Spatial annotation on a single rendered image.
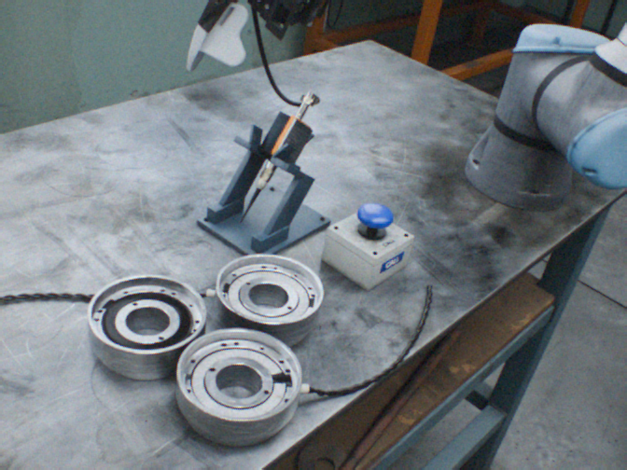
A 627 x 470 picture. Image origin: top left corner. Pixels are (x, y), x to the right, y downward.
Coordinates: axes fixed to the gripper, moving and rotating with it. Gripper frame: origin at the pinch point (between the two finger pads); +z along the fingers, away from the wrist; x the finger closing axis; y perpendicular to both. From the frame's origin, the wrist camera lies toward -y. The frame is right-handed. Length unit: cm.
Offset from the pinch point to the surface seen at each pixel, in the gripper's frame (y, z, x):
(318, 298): 28.0, 0.8, -16.3
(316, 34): -57, 128, 165
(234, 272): 20.0, 5.2, -18.1
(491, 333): 50, 30, 23
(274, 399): 31.7, -1.3, -28.2
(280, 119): 10.9, 0.2, -3.1
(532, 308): 53, 31, 34
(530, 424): 82, 83, 58
